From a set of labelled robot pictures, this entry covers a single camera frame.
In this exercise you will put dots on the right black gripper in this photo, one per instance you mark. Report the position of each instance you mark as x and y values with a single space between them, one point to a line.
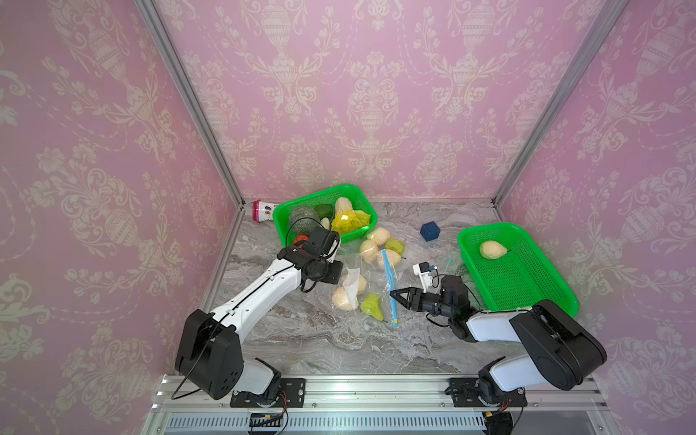
426 301

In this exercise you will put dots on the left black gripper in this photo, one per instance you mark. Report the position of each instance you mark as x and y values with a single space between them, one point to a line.
336 274

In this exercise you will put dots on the cream pear from bag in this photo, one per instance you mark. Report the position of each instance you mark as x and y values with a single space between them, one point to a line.
361 282

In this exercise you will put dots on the clear zip-top bag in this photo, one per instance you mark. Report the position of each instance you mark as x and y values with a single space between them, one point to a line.
380 282

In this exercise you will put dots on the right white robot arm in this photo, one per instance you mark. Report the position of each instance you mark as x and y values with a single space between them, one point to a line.
558 351

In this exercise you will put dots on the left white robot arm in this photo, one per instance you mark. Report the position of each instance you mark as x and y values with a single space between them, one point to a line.
210 351

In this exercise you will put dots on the cream pear outside bag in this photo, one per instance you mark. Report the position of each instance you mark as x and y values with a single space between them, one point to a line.
379 236

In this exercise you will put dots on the red tomato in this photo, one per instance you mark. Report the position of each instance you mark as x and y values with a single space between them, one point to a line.
299 240

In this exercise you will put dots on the dark green melon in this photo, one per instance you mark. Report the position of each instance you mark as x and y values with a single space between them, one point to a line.
303 220

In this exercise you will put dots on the yellow-green lettuce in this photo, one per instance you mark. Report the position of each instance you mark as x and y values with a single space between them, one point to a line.
350 221

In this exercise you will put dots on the green avocado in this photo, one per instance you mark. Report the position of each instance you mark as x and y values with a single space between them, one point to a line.
325 211

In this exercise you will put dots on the green basket with produce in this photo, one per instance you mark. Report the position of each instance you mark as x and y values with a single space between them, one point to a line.
330 195

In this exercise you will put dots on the blue cube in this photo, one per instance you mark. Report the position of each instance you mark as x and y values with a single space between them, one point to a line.
430 231

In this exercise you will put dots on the pink white bottle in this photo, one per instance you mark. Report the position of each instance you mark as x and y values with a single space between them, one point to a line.
263 210

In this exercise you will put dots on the empty green basket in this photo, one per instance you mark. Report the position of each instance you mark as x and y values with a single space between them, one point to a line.
521 278

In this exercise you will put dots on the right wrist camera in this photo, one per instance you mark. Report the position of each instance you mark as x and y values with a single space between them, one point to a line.
427 275

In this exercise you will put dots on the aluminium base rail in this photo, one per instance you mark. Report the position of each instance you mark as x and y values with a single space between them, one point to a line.
378 404

